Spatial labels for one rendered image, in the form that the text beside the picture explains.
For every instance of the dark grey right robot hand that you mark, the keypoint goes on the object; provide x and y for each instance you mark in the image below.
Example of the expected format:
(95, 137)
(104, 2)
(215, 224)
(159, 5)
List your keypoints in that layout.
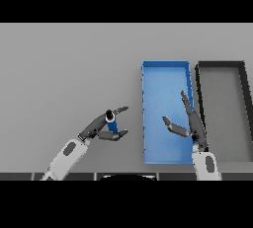
(196, 127)

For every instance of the blue pipe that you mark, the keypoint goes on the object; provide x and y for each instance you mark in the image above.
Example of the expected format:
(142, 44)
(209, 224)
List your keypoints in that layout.
(111, 122)

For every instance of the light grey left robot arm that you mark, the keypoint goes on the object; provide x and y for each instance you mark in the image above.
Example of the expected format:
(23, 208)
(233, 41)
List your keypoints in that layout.
(63, 159)

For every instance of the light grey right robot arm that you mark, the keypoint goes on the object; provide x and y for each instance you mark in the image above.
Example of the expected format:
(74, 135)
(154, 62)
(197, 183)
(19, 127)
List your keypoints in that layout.
(206, 165)

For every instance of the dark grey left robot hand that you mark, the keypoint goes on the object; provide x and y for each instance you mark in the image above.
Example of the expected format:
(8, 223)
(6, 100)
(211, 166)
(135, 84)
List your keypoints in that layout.
(95, 127)

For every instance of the blue bin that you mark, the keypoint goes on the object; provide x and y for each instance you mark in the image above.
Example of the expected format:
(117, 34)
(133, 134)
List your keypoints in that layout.
(166, 111)

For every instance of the dark grey bin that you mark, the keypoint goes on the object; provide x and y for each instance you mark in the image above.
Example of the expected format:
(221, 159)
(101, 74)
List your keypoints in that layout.
(224, 111)

